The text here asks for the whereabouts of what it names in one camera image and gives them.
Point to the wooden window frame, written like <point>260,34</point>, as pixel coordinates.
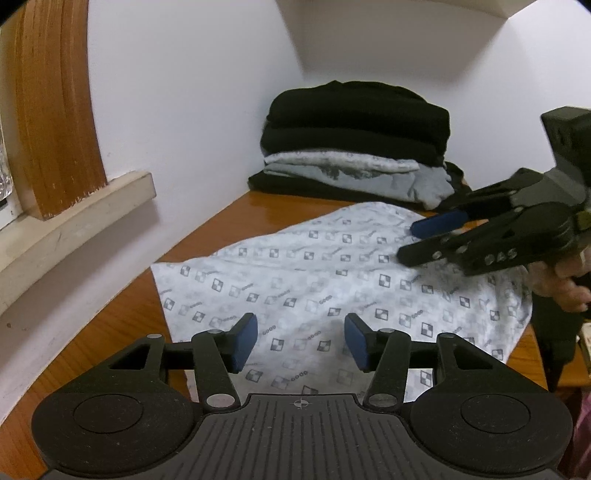
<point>55,115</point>

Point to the black folded knit sweater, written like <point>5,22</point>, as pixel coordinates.
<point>355,120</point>

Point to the white patterned pajama pants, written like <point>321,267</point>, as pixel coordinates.
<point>323,277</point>

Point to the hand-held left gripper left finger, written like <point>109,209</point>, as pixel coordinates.
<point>244,344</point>

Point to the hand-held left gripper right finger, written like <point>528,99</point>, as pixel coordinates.
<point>355,346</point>

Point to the person's right hand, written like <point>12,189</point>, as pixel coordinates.
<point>565,281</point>

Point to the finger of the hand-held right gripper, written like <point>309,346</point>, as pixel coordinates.
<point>429,251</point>
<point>436,225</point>

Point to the clear plastic clip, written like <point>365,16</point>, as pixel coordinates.
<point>4,175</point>

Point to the beige windowsill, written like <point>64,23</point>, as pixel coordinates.
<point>69,230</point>

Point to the grey printed shirt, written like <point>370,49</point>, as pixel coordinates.
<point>392,177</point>

